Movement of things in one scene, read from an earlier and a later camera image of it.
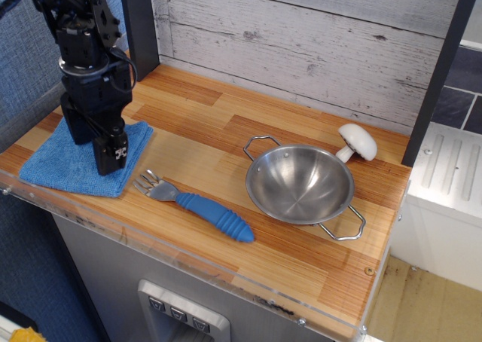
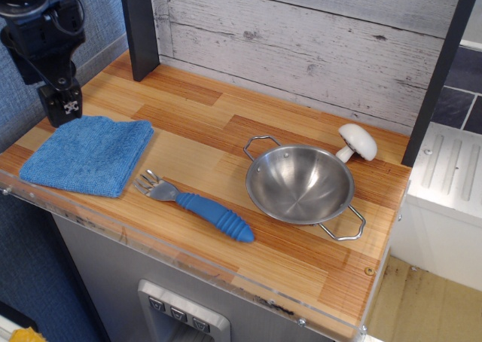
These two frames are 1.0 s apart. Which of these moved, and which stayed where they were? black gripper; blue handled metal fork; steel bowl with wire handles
Moved: black gripper
Stayed: steel bowl with wire handles; blue handled metal fork
